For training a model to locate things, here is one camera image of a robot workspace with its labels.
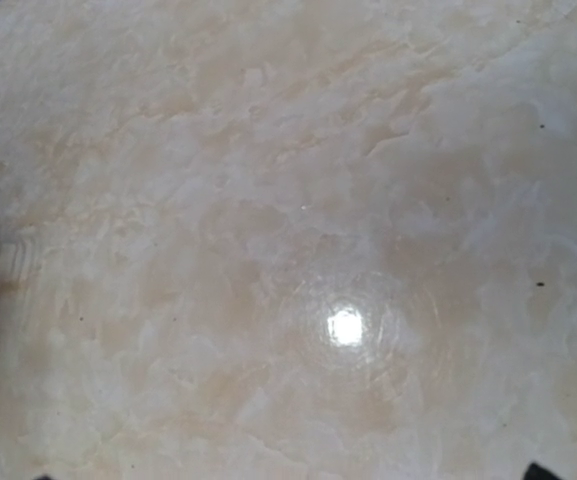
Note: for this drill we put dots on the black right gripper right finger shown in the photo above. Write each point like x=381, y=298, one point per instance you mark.
x=537, y=472

